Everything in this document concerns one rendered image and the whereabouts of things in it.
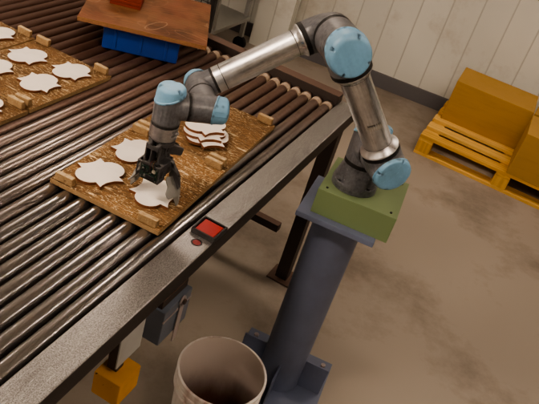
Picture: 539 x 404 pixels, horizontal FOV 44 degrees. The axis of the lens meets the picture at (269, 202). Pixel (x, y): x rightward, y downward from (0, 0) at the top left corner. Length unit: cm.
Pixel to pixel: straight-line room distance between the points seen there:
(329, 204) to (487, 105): 311
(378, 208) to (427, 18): 356
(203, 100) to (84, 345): 67
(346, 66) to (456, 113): 348
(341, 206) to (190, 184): 49
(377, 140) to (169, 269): 68
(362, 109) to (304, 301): 84
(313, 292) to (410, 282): 128
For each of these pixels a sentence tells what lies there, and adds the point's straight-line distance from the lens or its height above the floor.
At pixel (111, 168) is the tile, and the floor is 95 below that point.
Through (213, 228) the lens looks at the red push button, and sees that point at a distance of 186.
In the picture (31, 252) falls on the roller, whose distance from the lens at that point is 171.
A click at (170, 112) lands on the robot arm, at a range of 172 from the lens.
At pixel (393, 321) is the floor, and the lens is 329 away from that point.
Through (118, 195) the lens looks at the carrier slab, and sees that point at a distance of 190.
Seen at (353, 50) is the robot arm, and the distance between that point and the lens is 173.
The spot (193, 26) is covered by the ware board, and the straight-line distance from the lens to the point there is 286.
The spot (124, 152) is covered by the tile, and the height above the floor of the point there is 95.
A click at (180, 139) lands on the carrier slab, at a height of 94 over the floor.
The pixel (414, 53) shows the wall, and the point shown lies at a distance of 564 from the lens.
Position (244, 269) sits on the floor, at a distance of 323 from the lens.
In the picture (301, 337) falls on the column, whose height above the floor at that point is 32.
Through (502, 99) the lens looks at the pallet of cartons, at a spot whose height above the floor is 46.
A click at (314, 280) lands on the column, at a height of 60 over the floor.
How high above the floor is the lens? 204
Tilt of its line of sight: 33 degrees down
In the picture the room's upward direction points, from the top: 18 degrees clockwise
